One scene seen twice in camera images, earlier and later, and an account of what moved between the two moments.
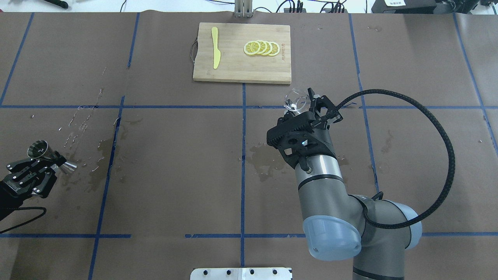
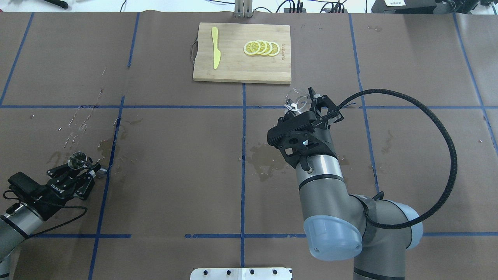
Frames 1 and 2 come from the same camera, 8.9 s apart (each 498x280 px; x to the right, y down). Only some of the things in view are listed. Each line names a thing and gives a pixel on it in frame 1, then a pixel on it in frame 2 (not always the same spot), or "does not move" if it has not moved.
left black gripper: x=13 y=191 to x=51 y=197
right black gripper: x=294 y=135 does not move
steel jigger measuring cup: x=41 y=149 to x=78 y=159
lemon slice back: x=276 y=48 does not move
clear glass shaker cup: x=296 y=101 does not move
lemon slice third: x=269 y=48 does not move
